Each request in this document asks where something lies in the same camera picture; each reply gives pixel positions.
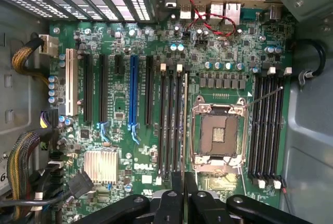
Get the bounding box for installed RAM stick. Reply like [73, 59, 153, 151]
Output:
[182, 62, 190, 177]

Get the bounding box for braided yellow black cable bundle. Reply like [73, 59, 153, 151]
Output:
[6, 130, 44, 221]

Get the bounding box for black plug connector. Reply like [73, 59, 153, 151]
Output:
[65, 171, 95, 201]

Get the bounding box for thin metal locking lever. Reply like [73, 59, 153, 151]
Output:
[246, 85, 285, 108]

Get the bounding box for silver finned chipset heatsink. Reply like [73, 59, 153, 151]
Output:
[83, 150, 119, 185]

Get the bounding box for CPU socket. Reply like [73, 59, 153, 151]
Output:
[191, 95, 249, 167]

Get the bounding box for green Dell motherboard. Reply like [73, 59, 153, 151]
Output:
[48, 0, 297, 224]

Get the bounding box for thick black cable loop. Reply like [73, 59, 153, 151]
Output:
[292, 38, 327, 86]

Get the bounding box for braided cable white plug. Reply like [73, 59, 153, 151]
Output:
[11, 33, 60, 85]

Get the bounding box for long black expansion slot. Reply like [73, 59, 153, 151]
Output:
[96, 53, 110, 144]
[82, 52, 94, 125]
[144, 55, 155, 126]

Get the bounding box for silver socket cover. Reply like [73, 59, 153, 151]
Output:
[194, 165, 244, 201]

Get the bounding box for silver power supply unit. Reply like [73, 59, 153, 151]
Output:
[0, 151, 11, 196]

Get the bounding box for short black expansion slot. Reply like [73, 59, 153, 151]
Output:
[113, 54, 125, 77]

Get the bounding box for RAM slot black latches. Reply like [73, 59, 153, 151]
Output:
[264, 74, 278, 183]
[166, 64, 176, 180]
[247, 67, 262, 183]

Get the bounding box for white expansion slot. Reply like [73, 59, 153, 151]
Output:
[65, 48, 79, 117]

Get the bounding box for black plug purple yellow wires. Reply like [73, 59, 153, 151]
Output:
[39, 109, 60, 131]

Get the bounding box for open PC case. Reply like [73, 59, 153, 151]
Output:
[0, 0, 333, 224]

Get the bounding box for blue expansion slot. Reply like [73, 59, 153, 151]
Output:
[127, 54, 142, 146]

